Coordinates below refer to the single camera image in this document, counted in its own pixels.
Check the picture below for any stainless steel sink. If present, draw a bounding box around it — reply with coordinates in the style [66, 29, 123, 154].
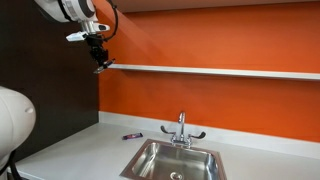
[119, 138, 228, 180]

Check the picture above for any thin white wall shelf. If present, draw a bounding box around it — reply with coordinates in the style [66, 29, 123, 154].
[105, 63, 320, 82]

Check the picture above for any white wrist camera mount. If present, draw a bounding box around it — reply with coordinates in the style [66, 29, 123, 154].
[65, 23, 111, 43]

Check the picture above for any chrome faucet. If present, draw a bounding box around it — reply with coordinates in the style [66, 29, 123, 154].
[160, 111, 207, 149]

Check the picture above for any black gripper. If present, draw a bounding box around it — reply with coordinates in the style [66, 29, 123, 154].
[85, 33, 111, 69]

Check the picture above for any dark wood cabinet panel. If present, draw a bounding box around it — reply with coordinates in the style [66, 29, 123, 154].
[0, 0, 101, 164]

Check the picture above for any black base cable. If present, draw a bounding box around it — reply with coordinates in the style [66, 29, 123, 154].
[0, 149, 24, 180]

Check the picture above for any purple protein bar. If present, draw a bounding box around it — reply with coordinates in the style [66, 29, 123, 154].
[121, 132, 144, 141]

